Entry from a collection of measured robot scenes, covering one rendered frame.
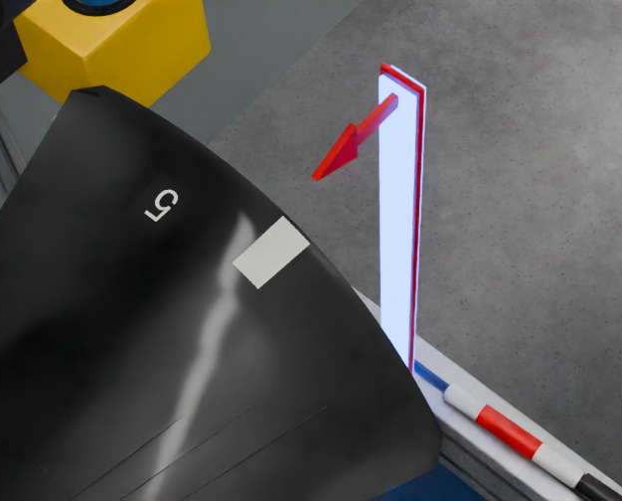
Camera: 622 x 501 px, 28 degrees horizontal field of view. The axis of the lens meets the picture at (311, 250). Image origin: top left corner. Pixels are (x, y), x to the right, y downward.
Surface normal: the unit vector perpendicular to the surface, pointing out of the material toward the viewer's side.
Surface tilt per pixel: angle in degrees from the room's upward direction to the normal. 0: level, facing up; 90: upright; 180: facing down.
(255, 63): 90
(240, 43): 90
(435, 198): 0
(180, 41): 90
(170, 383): 14
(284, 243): 20
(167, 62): 90
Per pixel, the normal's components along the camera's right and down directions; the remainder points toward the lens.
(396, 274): -0.66, 0.67
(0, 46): 0.75, 0.56
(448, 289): -0.05, -0.50
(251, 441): 0.23, -0.35
